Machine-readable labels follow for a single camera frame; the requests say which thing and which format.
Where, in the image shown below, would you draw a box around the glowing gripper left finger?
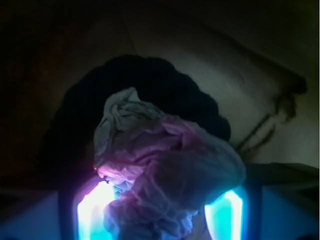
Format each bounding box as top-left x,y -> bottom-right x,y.
57,178 -> 118,240

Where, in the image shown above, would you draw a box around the brown paper bag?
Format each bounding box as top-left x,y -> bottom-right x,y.
0,0 -> 320,176

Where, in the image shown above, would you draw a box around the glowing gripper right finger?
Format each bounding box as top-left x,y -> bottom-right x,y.
203,186 -> 263,240

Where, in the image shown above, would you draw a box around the white paper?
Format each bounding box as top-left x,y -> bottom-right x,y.
94,87 -> 246,240

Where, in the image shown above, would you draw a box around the dark blue twisted rope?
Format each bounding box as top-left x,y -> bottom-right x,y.
37,53 -> 232,176

